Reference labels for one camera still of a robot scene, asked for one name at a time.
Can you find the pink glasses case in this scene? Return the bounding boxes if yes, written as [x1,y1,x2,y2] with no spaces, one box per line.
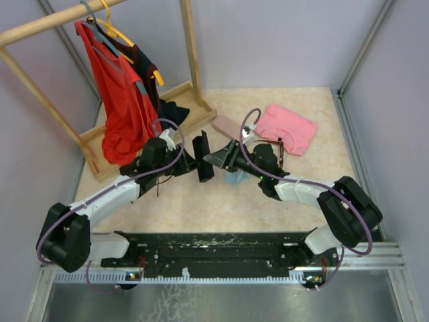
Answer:
[212,115,241,140]

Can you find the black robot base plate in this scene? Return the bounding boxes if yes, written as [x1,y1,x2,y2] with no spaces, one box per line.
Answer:
[101,232,339,288]

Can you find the yellow clothes hanger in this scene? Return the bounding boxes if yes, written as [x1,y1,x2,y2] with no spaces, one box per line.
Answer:
[91,0,165,87]

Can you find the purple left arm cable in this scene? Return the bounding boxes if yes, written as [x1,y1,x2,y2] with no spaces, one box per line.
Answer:
[36,117,186,295]

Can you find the wooden clothes rack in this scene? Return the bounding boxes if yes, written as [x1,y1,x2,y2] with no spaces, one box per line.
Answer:
[0,0,218,184]

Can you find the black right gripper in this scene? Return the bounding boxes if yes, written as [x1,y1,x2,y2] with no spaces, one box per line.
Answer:
[204,139,265,179]

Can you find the dark navy garment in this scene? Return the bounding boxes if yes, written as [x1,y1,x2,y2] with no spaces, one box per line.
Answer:
[111,39,190,125]

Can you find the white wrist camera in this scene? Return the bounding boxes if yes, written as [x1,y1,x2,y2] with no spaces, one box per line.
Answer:
[158,127,176,151]
[242,123,256,144]

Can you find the light blue cleaning cloth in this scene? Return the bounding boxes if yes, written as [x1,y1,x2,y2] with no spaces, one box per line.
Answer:
[224,171,251,186]

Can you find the red tank top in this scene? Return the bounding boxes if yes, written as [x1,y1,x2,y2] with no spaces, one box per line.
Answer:
[74,20,161,166]

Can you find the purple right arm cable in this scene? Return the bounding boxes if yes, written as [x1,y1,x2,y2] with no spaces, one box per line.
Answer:
[238,107,375,291]

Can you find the pink folded t-shirt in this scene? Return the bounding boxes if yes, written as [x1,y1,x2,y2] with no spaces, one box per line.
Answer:
[255,104,318,156]

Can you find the grey clothes hanger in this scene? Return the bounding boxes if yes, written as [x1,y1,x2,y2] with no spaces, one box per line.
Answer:
[80,1,147,95]

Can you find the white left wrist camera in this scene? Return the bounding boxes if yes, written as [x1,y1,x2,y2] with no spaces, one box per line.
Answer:
[158,127,176,151]

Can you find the black glasses case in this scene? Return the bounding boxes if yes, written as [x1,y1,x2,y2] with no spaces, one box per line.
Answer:
[192,130,215,183]

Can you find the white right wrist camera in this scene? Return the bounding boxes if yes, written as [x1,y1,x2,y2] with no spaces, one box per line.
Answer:
[242,123,256,144]

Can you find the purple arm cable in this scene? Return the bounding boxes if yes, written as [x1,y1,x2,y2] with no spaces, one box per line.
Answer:
[238,107,375,291]
[36,117,186,295]

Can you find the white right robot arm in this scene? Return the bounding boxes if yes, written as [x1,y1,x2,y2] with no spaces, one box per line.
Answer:
[203,140,383,268]

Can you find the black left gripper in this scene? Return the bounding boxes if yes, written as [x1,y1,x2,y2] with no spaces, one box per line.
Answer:
[155,143,201,177]

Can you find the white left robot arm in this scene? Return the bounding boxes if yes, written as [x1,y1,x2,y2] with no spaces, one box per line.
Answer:
[36,138,198,272]

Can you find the tortoiseshell brown sunglasses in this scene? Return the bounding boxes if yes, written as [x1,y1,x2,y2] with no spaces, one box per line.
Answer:
[256,140,285,168]

